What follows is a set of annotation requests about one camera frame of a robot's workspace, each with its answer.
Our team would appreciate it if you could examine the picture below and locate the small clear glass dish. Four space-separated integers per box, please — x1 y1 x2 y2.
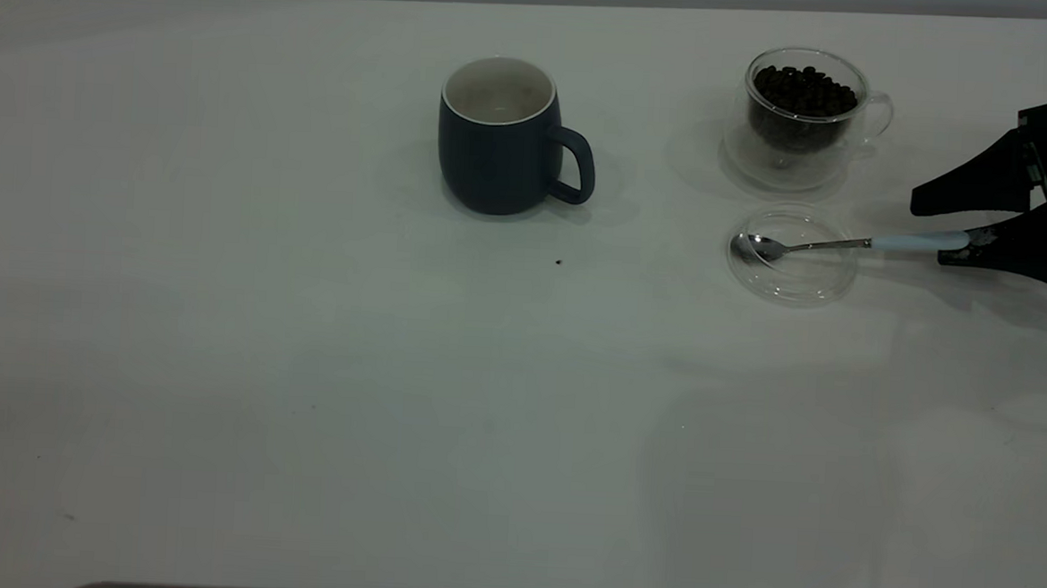
724 203 862 310

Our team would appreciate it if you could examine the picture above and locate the clear glass saucer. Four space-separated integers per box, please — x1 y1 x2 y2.
717 116 855 198

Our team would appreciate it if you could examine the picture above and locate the dark grey ceramic mug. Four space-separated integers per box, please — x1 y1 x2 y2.
434 54 603 222

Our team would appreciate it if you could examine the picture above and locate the clear glass handled cup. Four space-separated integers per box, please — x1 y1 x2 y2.
741 44 898 176

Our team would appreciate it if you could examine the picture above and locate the metal spoon light-blue handle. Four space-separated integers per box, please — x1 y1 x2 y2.
729 219 973 276

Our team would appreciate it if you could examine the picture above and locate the roasted coffee beans pile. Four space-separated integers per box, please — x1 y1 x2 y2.
746 64 861 158

